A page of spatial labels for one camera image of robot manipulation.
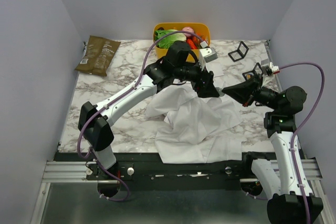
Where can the red pepper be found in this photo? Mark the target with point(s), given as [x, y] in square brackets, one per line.
[191, 44]

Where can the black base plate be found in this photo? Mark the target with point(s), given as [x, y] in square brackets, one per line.
[146, 172]

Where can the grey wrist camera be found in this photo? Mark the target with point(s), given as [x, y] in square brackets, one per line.
[206, 54]
[269, 71]

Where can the black folding stand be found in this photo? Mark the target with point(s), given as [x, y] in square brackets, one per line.
[249, 73]
[240, 53]

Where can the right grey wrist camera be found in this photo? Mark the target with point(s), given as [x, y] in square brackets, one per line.
[269, 71]

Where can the green lettuce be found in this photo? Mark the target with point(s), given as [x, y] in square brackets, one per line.
[165, 40]

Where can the red onion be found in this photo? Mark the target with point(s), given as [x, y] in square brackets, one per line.
[190, 31]

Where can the yellow plastic bin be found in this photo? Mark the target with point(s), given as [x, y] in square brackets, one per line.
[180, 51]

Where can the near black folding stand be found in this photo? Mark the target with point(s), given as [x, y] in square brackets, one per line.
[249, 73]

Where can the far black folding stand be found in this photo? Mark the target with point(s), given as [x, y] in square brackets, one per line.
[240, 53]

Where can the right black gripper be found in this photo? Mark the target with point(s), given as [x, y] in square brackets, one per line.
[254, 91]

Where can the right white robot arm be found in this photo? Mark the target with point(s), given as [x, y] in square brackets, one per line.
[290, 198]

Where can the orange carrot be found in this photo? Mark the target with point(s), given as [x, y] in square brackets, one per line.
[197, 40]

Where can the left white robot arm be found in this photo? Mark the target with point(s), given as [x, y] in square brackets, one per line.
[179, 63]

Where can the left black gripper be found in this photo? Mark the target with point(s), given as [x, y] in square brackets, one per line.
[203, 83]

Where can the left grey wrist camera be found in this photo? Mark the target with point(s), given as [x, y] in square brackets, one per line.
[206, 54]

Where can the brown snack bag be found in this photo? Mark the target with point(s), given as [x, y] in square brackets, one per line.
[98, 56]

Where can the white shirt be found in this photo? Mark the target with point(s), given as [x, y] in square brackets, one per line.
[195, 130]

